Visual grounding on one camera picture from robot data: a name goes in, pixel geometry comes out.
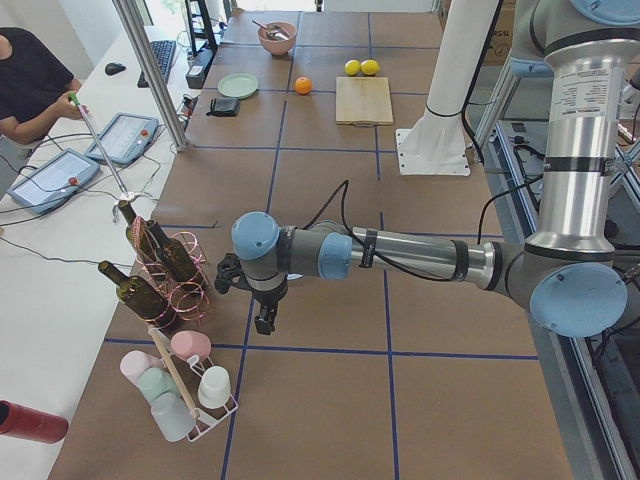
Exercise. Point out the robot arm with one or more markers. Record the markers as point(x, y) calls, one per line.
point(562, 274)
point(530, 27)

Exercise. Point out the green wine bottle middle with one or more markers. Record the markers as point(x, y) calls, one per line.
point(175, 258)

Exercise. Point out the teach pendant far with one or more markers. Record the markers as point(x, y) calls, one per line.
point(127, 136)

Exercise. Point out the green plate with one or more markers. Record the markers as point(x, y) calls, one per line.
point(238, 85)

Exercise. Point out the yellow lemon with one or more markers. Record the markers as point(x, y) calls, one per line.
point(369, 67)
point(352, 67)

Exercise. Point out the copper wire bottle rack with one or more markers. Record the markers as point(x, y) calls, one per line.
point(189, 305)

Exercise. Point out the aluminium frame post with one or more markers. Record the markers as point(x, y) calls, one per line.
point(133, 24)

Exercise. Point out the mint green cup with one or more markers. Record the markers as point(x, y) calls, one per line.
point(154, 382)

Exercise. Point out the orange fruit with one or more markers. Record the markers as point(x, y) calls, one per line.
point(303, 85)

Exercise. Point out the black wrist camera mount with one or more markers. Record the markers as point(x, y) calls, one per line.
point(230, 274)

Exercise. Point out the white wire cup rack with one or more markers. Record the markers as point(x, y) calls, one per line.
point(209, 418)

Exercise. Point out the green wine bottle front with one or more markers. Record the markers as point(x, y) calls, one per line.
point(142, 298)

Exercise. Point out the wooden stick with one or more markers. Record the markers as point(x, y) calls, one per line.
point(163, 346)

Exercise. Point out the upper yellow lemon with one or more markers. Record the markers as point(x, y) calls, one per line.
point(352, 67)

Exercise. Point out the green wine bottle back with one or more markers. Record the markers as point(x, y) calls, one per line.
point(138, 235)

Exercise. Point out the black computer mouse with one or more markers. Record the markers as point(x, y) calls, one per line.
point(114, 68)

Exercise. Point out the wooden cutting board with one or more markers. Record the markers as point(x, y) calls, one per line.
point(363, 101)

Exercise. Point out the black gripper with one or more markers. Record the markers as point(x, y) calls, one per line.
point(268, 298)

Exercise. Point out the person in black shirt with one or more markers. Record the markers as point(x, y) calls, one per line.
point(35, 87)

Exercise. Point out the teach pendant near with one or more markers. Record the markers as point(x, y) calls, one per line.
point(54, 182)

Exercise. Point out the green wine bottle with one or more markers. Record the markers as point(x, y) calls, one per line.
point(175, 258)
point(138, 235)
point(142, 298)

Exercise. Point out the red bottle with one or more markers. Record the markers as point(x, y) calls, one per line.
point(22, 422)

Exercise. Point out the lower yellow lemon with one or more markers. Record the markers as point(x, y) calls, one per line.
point(369, 67)

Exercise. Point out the pink bowl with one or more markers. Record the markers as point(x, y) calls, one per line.
point(278, 45)

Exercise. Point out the teach pendant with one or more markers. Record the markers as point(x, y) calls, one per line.
point(127, 136)
point(54, 182)

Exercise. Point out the metal grabber stick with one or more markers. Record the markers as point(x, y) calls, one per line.
point(126, 194)

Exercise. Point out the dark grey folded cloth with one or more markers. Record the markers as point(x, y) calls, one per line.
point(224, 107)

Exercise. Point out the light grey cup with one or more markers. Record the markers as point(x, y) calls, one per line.
point(172, 416)

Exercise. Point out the pink cup upper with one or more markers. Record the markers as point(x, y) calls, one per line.
point(189, 343)

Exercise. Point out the pale pink cup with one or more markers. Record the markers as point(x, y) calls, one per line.
point(134, 363)

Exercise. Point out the white cup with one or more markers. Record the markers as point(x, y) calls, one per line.
point(214, 389)

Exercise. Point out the metal scoop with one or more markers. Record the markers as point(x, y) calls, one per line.
point(272, 31)

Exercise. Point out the black keyboard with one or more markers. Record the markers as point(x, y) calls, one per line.
point(164, 51)

